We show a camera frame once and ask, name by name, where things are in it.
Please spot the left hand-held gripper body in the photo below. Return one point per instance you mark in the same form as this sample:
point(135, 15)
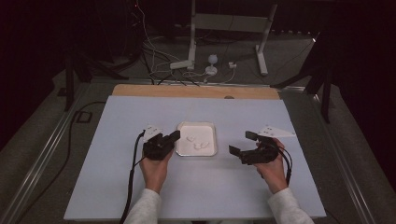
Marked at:
point(157, 147)

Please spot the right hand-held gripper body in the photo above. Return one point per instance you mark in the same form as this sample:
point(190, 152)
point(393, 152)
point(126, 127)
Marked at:
point(260, 154)

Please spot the small white piece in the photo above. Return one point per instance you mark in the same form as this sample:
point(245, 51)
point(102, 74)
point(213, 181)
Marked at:
point(190, 138)
point(201, 145)

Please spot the square white metal tray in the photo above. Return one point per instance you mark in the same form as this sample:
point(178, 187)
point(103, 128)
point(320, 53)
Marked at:
point(205, 130)

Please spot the person's right hand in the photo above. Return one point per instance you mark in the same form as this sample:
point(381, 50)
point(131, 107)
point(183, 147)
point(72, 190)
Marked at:
point(274, 174)

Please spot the person's left hand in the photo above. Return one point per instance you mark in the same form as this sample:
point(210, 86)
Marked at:
point(154, 174)

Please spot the pale blue board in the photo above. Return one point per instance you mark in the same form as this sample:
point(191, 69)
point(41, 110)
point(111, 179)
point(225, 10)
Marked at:
point(124, 118)

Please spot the wooden table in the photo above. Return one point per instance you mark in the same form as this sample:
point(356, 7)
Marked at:
point(186, 91)

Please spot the white power strip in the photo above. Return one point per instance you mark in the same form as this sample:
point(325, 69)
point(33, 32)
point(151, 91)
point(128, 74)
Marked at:
point(181, 64)

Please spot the white plug adapter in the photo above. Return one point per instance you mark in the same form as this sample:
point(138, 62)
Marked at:
point(232, 65)

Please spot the white round device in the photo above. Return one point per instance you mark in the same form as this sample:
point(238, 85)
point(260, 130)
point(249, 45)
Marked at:
point(212, 64)

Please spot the black stand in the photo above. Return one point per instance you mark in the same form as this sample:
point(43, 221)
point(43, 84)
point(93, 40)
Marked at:
point(70, 84)
point(325, 93)

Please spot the black square floor plate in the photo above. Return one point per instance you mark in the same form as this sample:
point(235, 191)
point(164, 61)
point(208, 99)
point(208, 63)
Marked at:
point(77, 117)

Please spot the metal floor rail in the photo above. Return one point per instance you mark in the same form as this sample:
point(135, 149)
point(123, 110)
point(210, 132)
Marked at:
point(37, 161)
point(345, 168)

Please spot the white metal stand frame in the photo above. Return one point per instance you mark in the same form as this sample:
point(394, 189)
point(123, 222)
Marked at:
point(229, 22)

